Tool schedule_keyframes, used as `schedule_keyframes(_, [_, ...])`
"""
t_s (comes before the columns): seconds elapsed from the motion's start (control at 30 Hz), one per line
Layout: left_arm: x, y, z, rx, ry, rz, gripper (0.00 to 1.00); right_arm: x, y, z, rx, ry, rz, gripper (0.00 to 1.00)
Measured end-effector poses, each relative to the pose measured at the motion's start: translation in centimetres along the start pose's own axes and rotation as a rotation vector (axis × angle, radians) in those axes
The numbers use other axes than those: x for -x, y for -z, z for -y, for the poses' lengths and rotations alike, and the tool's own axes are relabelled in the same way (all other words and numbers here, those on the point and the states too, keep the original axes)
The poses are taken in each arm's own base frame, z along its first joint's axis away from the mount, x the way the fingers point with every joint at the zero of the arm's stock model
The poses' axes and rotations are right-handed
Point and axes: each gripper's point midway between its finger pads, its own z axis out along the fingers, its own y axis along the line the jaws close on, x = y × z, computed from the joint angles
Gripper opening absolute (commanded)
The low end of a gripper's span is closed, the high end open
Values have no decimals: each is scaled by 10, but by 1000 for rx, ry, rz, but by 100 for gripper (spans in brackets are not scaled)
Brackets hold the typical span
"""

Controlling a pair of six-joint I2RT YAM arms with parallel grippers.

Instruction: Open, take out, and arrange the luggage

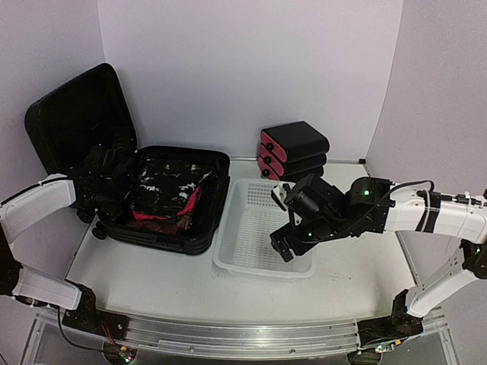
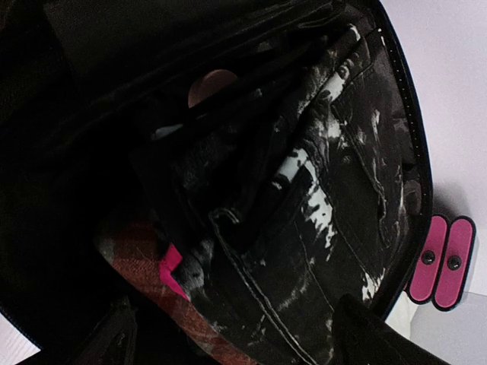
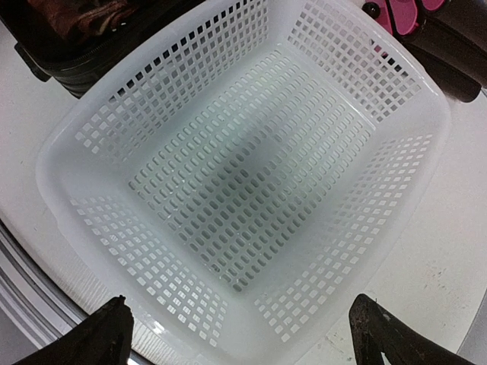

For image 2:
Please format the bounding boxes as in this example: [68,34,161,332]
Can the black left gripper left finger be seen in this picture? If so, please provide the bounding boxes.
[68,296,137,365]

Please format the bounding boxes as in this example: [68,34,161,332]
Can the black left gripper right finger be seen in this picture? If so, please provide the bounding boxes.
[332,294,445,365]

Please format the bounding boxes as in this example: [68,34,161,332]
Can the black ribbed hard-shell suitcase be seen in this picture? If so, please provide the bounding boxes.
[1,1,432,364]

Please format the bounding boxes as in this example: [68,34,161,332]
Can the red plaid garment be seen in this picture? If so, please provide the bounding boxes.
[94,221,254,364]

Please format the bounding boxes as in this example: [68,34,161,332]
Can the pink garment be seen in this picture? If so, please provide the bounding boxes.
[159,244,189,301]

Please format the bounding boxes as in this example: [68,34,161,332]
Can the black pink drawer organizer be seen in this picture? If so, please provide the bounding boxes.
[405,215,476,312]

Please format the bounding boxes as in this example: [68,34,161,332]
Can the black white splatter jeans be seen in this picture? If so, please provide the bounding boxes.
[175,21,421,364]

